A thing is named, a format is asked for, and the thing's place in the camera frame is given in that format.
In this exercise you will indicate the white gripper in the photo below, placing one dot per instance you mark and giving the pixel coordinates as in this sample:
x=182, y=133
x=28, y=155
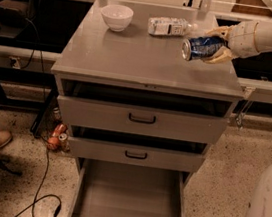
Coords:
x=242, y=38

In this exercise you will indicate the blue pepsi can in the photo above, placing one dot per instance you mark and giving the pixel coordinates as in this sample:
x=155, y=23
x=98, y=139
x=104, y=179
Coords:
x=201, y=47

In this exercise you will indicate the grey drawer cabinet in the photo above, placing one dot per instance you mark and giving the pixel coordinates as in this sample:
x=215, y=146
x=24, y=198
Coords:
x=132, y=67

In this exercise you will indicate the grey top drawer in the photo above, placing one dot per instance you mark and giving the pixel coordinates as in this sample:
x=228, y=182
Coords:
x=114, y=116

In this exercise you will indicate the grey drawer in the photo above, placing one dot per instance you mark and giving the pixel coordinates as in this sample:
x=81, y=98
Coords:
x=135, y=149
x=108, y=189
x=114, y=116

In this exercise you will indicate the grey middle drawer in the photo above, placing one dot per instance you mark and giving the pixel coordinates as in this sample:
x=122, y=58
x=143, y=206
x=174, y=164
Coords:
x=135, y=149

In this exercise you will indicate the orange soda can on floor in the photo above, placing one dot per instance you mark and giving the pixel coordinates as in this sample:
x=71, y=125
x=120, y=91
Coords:
x=58, y=130

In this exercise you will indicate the grey bottom drawer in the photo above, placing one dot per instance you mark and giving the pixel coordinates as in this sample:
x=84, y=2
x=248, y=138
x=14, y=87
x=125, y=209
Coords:
x=108, y=189

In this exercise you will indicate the clear plastic water bottle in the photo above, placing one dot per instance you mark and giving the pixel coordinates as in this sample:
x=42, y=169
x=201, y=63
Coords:
x=167, y=26

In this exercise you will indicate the white ceramic bowl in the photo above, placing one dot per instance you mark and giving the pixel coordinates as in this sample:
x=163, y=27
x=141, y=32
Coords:
x=117, y=17

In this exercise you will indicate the orange fruit on floor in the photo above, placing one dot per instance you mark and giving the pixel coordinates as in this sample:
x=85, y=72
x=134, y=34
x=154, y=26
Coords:
x=53, y=143

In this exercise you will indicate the black top drawer handle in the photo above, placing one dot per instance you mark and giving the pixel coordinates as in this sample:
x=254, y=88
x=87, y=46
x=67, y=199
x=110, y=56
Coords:
x=134, y=118

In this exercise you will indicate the black drawer handle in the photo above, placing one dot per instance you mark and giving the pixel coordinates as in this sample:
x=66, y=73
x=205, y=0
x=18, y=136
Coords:
x=134, y=118
x=132, y=155

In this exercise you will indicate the black middle drawer handle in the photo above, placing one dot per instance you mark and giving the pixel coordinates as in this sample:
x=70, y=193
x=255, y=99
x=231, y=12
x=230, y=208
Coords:
x=132, y=155

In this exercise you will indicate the white wall power outlet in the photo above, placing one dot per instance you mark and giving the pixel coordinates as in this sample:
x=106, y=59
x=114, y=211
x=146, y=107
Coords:
x=15, y=62

